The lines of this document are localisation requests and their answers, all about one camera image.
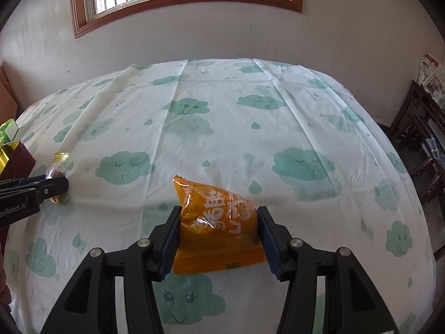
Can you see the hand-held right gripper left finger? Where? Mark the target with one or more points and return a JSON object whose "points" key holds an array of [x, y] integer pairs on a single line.
{"points": [[170, 236]]}

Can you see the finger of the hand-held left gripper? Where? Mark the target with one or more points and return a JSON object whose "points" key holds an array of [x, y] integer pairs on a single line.
{"points": [[52, 186], [27, 180]]}

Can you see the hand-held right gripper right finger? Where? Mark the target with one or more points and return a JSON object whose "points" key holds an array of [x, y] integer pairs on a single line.
{"points": [[269, 240]]}

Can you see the gold brown candy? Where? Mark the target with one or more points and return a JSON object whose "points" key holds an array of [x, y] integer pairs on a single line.
{"points": [[57, 170]]}

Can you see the red tin box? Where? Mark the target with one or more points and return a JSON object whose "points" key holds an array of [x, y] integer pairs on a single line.
{"points": [[21, 163]]}

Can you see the orange snack packet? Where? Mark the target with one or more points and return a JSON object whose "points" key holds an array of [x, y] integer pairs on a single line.
{"points": [[215, 226]]}

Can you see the green tissue pack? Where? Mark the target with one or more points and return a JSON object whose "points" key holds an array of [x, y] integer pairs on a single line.
{"points": [[8, 130]]}

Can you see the pink folded table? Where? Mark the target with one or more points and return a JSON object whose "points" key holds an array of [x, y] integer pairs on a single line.
{"points": [[5, 90]]}

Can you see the cloud printed tablecloth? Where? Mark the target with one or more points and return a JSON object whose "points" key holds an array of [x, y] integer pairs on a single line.
{"points": [[226, 146]]}

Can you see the dark wooden chair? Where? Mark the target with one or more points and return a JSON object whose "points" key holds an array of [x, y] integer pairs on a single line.
{"points": [[427, 188], [406, 118]]}

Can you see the stack of newspapers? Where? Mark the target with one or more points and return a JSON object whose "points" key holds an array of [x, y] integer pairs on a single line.
{"points": [[433, 80]]}

